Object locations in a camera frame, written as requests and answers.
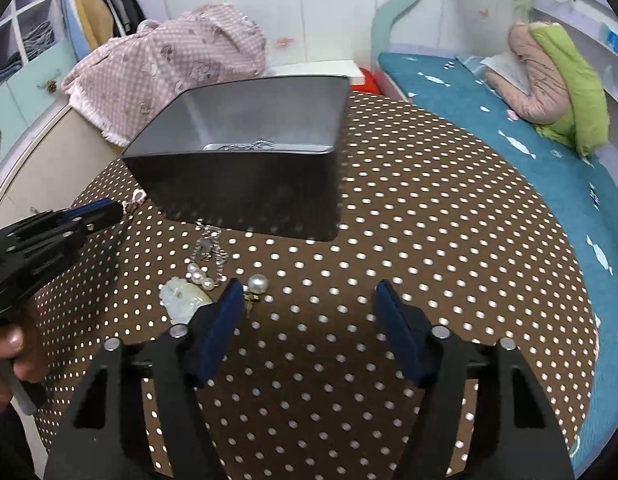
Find person's left hand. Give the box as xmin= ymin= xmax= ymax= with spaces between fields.
xmin=0 ymin=300 xmax=48 ymax=414

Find cream low cabinet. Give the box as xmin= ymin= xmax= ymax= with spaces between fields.
xmin=0 ymin=104 xmax=122 ymax=229

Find teal drawer cabinet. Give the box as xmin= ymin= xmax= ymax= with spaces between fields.
xmin=0 ymin=40 xmax=76 ymax=162

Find white jade pendant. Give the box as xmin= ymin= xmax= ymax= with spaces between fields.
xmin=159 ymin=278 xmax=213 ymax=325

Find grey metal tin box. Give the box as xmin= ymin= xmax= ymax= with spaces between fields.
xmin=121 ymin=75 xmax=351 ymax=240

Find red storage ottoman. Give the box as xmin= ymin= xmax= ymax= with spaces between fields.
xmin=350 ymin=67 xmax=383 ymax=96

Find hanging clothes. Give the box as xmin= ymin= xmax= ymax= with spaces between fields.
xmin=56 ymin=0 xmax=146 ymax=61

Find green folded quilt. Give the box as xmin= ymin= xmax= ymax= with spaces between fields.
xmin=530 ymin=22 xmax=610 ymax=158

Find pearl earrings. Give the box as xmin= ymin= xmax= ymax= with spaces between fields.
xmin=244 ymin=273 xmax=270 ymax=314

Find pink folded quilt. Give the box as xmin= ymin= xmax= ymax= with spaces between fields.
xmin=485 ymin=23 xmax=571 ymax=125

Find pearl silver chain bracelet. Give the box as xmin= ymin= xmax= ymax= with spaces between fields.
xmin=184 ymin=220 xmax=230 ymax=292

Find pink checkered cloth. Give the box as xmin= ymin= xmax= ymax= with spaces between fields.
xmin=60 ymin=3 xmax=267 ymax=148

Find white foam board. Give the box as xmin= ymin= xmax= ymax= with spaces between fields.
xmin=265 ymin=60 xmax=365 ymax=86

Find white pillow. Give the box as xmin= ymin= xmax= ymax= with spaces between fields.
xmin=480 ymin=51 xmax=530 ymax=94

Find small blue box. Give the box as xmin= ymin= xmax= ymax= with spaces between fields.
xmin=605 ymin=30 xmax=618 ymax=53

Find purple open shelf unit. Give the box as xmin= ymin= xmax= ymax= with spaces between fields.
xmin=0 ymin=0 xmax=62 ymax=85

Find brown polka dot tablecloth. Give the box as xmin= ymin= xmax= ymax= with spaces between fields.
xmin=36 ymin=94 xmax=596 ymax=479

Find teal bunk bed frame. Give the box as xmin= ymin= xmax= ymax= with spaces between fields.
xmin=371 ymin=0 xmax=420 ymax=67

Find teal candy print mattress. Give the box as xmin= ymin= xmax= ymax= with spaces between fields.
xmin=377 ymin=52 xmax=618 ymax=476

